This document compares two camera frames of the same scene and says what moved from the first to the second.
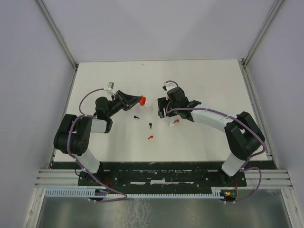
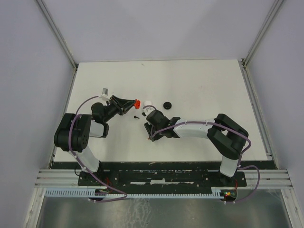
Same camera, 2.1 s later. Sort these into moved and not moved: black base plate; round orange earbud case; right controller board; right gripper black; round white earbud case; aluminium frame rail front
Moved: right gripper black; round orange earbud case
Not moved: round white earbud case; aluminium frame rail front; right controller board; black base plate
